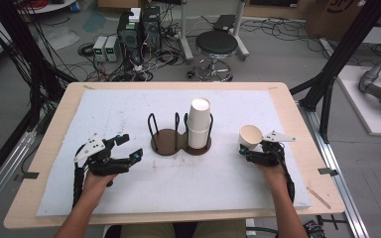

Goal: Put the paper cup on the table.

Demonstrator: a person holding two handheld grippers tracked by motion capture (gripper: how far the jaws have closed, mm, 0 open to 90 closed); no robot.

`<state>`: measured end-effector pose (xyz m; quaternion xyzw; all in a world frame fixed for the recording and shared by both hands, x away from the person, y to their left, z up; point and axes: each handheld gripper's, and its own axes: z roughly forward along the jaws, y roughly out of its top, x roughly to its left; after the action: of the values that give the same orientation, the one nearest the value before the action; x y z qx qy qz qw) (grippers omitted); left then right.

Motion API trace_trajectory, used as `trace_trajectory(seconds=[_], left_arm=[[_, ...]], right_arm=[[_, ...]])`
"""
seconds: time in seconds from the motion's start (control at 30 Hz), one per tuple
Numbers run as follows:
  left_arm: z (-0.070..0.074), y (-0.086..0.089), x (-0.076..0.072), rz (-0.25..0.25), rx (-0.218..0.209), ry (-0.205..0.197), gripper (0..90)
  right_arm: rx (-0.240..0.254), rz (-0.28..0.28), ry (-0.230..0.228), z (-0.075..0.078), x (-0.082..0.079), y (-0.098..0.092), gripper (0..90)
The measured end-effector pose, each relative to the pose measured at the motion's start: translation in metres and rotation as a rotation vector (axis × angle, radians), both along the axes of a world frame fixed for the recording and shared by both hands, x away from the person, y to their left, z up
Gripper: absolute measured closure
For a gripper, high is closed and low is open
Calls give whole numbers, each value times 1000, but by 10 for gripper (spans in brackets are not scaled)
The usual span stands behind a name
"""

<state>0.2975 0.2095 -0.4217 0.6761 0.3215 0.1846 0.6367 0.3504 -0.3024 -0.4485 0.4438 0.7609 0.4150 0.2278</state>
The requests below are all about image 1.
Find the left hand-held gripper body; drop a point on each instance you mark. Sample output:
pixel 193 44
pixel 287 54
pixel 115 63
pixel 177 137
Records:
pixel 105 165

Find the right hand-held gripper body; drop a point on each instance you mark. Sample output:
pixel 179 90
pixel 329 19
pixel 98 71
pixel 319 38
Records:
pixel 268 157

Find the white paper cup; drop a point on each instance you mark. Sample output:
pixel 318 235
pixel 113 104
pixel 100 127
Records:
pixel 197 140
pixel 249 139
pixel 200 115

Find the person's right hand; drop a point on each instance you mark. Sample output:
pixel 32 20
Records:
pixel 276 177

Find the person's left hand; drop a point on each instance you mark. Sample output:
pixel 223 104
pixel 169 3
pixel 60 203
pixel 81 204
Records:
pixel 94 185

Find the white foam mat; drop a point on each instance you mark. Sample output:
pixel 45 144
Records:
pixel 178 185

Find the short brown tape piece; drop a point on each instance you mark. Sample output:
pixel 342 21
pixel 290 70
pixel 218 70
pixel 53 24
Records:
pixel 88 87

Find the grey tape piece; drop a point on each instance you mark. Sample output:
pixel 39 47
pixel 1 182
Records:
pixel 328 172
pixel 26 176

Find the long brown tape strip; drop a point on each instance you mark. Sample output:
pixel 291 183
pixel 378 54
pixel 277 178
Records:
pixel 319 197

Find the person's khaki trousers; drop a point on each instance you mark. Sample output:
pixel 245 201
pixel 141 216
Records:
pixel 145 231

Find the small circuit board device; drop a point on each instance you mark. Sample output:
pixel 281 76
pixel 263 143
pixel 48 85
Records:
pixel 314 228

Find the grey power supply unit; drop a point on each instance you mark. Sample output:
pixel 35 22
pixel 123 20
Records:
pixel 112 49
pixel 100 48

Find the black computer tower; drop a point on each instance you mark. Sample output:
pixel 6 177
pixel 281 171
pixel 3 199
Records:
pixel 129 39
pixel 151 28

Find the white platform board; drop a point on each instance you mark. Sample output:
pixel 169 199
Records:
pixel 367 112

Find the black round stool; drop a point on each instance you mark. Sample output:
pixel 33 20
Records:
pixel 216 43

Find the white stand leg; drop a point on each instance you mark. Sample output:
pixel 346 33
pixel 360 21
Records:
pixel 240 33
pixel 186 33

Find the teal floor sheet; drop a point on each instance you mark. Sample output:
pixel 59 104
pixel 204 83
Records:
pixel 94 21

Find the white box on computer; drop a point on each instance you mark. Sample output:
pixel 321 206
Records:
pixel 135 15

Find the black flat device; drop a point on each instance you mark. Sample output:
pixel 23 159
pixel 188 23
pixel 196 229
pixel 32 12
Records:
pixel 224 22

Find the cardboard box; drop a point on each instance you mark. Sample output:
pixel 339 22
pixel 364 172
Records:
pixel 334 20

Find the aluminium rail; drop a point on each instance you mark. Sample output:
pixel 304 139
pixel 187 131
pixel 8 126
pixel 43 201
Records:
pixel 3 178
pixel 337 158

